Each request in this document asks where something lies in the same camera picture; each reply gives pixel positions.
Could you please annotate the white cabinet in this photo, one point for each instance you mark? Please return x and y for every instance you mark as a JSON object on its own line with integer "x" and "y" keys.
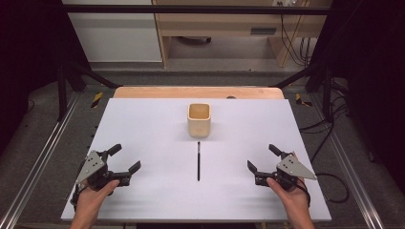
{"x": 114, "y": 35}

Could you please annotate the person's left hand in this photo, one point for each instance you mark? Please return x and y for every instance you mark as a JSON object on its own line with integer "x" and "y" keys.
{"x": 92, "y": 198}

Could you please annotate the black horizontal frame bar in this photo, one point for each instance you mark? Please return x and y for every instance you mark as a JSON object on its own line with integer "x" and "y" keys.
{"x": 191, "y": 9}

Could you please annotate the black metal stand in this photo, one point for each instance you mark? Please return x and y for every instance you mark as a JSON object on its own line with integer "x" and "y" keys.
{"x": 62, "y": 92}
{"x": 326, "y": 92}

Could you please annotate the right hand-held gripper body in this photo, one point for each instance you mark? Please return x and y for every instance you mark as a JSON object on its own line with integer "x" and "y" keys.
{"x": 291, "y": 170}

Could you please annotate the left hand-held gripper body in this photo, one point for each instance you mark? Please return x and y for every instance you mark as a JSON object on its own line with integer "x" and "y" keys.
{"x": 95, "y": 173}

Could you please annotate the black pen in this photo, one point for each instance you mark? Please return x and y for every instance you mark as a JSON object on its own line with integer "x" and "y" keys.
{"x": 198, "y": 162}

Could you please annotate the wooden office desk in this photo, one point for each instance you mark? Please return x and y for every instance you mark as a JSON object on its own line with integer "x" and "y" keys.
{"x": 223, "y": 22}

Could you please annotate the person's right hand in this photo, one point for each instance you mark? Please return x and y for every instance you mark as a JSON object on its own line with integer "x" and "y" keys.
{"x": 294, "y": 198}

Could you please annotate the white power socket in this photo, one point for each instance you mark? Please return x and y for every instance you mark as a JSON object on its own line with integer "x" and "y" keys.
{"x": 286, "y": 2}

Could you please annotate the yellow black tape marker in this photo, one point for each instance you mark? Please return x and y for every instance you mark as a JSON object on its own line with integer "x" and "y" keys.
{"x": 96, "y": 99}
{"x": 301, "y": 100}

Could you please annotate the beige square cup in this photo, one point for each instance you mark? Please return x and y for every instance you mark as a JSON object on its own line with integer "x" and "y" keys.
{"x": 199, "y": 127}

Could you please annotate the light wooden table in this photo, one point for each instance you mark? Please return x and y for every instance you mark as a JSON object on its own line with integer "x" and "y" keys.
{"x": 197, "y": 93}

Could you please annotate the aluminium floor rail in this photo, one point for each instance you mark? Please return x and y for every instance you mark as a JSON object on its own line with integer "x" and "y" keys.
{"x": 35, "y": 165}
{"x": 353, "y": 171}

